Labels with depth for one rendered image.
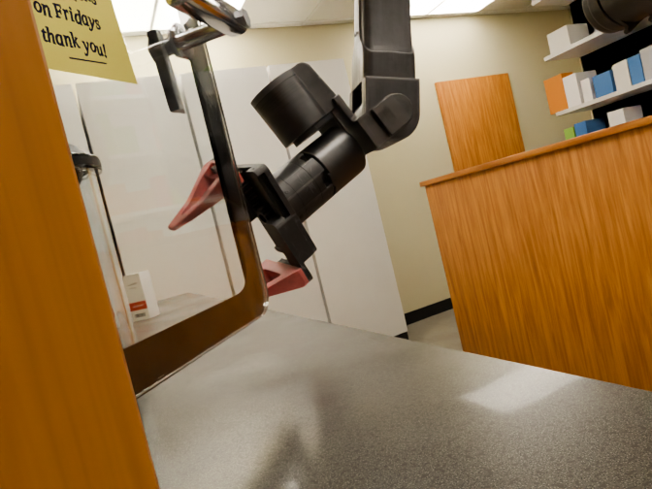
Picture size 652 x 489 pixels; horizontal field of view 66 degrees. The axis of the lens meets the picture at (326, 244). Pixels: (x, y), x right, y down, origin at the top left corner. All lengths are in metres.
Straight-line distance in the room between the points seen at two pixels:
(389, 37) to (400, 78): 0.04
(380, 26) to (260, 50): 3.71
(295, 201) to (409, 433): 0.27
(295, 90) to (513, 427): 0.37
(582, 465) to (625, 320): 2.21
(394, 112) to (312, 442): 0.34
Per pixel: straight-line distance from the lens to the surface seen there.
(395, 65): 0.54
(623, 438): 0.24
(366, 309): 3.73
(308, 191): 0.48
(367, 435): 0.27
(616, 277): 2.38
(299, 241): 0.48
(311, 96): 0.52
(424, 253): 4.55
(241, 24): 0.38
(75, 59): 0.29
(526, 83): 5.71
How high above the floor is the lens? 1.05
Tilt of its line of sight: 3 degrees down
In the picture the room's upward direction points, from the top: 14 degrees counter-clockwise
